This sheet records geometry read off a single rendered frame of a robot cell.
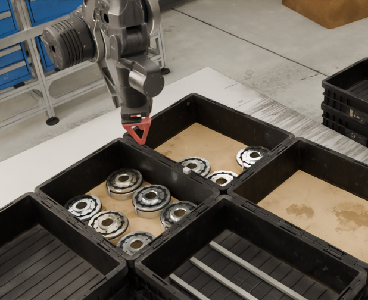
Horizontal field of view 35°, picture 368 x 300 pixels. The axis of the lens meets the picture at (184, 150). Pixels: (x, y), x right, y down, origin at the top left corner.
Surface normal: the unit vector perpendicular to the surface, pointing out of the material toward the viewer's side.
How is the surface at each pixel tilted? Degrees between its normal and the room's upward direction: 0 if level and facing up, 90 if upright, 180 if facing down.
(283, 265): 0
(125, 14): 83
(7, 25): 90
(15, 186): 0
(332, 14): 91
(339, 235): 0
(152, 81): 89
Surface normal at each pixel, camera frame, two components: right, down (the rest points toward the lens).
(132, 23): 0.59, 0.30
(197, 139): -0.11, -0.80
